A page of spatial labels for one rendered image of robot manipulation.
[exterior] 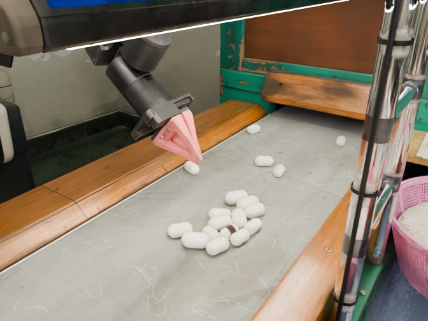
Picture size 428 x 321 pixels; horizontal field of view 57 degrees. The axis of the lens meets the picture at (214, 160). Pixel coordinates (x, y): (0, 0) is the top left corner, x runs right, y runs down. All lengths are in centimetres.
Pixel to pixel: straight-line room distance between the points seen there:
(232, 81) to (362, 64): 34
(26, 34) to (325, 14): 80
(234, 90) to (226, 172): 40
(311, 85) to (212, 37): 144
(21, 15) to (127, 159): 55
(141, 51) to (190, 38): 184
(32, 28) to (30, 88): 248
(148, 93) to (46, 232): 25
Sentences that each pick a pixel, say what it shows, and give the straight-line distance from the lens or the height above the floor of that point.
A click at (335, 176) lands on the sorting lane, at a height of 74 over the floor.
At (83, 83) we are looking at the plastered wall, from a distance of 288.
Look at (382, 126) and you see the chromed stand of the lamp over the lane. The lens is 35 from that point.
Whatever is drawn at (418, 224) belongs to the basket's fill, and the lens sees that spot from 68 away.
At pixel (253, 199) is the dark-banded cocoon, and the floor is 76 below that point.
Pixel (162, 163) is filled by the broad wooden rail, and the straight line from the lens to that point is 73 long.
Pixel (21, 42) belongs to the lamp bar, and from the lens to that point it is 21.
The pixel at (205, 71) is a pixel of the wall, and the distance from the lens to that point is 238.
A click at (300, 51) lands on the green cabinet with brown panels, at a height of 90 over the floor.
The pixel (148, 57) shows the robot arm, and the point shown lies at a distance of 59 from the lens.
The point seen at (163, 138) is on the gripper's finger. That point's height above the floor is 84.
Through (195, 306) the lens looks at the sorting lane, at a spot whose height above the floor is 74.
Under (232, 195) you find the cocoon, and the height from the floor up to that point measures 76.
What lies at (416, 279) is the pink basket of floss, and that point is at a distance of 62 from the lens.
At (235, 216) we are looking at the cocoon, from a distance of 57.
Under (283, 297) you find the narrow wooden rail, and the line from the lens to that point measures 45.
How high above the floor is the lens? 108
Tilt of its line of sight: 26 degrees down
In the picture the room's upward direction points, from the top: straight up
